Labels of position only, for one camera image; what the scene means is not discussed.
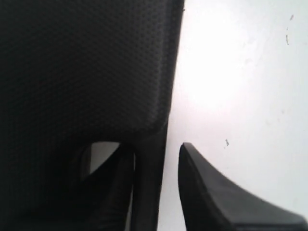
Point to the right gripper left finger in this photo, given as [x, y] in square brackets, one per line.
[105, 194]

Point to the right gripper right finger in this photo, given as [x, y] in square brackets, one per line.
[212, 202]

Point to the black plastic tool case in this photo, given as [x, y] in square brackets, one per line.
[79, 78]

